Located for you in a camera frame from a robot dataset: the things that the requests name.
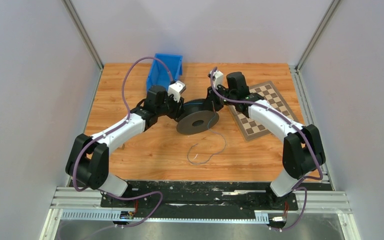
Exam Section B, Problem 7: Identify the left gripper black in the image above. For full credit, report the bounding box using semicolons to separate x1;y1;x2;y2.
156;90;186;121

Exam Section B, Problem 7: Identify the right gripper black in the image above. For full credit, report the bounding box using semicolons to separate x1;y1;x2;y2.
201;83;237;113

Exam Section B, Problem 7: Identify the dark grey cable spool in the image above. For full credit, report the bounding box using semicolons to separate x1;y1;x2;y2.
176;98;220;135

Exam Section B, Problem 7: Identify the thin blue wire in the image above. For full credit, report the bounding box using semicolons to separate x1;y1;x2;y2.
187;112;228;166

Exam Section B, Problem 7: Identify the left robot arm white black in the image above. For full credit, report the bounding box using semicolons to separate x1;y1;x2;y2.
65;82;186;207

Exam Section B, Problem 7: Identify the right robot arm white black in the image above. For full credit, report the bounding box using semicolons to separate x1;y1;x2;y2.
208;68;326;209

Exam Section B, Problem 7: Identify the blue plastic bin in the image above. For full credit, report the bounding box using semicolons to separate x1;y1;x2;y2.
146;53;183;91

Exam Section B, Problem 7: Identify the wooden chessboard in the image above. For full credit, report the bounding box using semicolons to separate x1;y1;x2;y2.
228;81;299;142

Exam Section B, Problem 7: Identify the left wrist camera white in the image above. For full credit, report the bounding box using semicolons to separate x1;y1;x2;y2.
167;80;186;102

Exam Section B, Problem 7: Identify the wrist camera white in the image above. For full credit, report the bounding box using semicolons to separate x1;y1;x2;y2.
167;80;186;102
211;70;224;89

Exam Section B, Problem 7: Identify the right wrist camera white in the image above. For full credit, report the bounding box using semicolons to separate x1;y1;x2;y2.
211;70;224;89

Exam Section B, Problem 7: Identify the right aluminium frame post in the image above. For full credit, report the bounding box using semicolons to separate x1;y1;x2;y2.
296;0;342;71

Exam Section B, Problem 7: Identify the aluminium frame post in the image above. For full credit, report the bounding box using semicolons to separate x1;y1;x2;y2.
296;0;342;71
62;0;104;72

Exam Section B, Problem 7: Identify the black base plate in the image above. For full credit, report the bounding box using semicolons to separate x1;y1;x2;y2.
100;180;298;220

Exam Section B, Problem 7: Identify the left aluminium frame post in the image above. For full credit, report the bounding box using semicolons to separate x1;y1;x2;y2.
62;0;104;72

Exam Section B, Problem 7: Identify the slotted grey cable duct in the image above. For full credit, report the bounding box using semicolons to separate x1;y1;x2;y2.
61;210;270;224

